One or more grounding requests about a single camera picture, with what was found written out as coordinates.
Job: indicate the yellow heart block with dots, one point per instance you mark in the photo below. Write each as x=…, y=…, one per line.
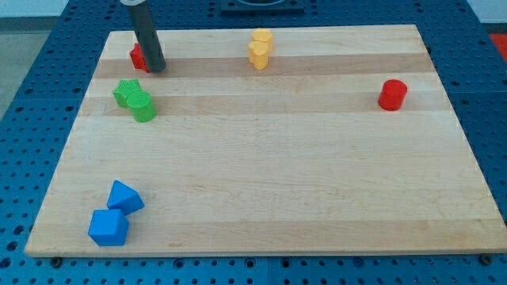
x=259, y=54

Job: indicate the wooden board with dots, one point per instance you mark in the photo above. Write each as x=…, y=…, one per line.
x=296, y=159

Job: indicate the yellow pentagon block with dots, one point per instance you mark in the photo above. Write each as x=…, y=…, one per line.
x=264, y=35

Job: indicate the green cylinder block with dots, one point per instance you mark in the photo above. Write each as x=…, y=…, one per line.
x=141, y=106

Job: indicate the green star block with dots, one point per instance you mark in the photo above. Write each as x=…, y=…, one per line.
x=124, y=89

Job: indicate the blue triangle block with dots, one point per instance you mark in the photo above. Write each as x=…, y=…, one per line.
x=124, y=198

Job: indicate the red star block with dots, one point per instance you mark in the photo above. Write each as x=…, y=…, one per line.
x=138, y=59

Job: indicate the red cylinder block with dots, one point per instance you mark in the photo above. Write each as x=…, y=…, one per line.
x=392, y=95

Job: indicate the blue cube block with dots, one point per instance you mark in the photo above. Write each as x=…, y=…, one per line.
x=108, y=227

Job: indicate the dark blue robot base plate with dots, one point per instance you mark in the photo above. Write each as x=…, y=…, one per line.
x=230, y=7

